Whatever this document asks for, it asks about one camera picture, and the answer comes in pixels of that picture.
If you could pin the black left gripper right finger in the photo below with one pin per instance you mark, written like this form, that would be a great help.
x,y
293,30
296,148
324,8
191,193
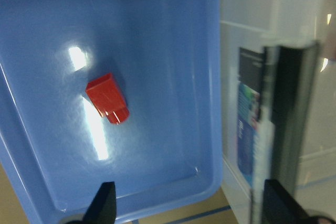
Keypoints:
x,y
279,207

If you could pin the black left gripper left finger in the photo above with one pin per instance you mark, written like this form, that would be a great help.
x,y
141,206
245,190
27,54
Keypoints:
x,y
103,208

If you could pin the red block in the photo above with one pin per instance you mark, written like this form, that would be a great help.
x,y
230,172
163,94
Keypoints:
x,y
107,98

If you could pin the blue plastic tray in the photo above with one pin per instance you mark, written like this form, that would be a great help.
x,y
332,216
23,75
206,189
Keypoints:
x,y
55,147

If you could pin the clear plastic storage box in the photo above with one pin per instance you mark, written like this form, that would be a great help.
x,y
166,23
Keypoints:
x,y
247,27

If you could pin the black box latch handle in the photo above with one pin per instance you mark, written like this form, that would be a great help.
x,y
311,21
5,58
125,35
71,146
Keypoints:
x,y
288,84

